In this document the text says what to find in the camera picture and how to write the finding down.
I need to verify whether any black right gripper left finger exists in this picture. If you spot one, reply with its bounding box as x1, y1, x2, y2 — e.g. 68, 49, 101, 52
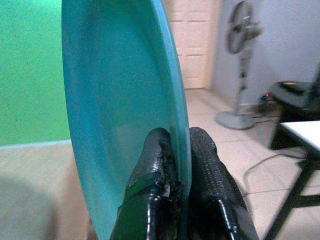
109, 127, 185, 240

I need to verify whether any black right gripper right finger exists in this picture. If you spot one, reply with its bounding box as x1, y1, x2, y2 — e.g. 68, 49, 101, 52
186, 126, 260, 240

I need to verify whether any teal plastic plate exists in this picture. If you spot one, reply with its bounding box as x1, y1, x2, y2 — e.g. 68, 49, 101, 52
61, 0, 192, 240

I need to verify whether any grey standing fan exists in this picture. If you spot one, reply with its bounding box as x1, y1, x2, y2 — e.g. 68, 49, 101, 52
215, 0, 263, 131

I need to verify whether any white panelled door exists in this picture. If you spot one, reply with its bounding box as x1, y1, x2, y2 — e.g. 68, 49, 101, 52
162, 0, 222, 90

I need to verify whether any grey floor cable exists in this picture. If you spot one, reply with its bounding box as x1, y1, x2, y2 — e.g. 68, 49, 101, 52
243, 152, 307, 196

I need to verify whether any white table with black frame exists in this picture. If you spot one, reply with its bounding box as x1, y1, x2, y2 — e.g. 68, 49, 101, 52
263, 120, 320, 240

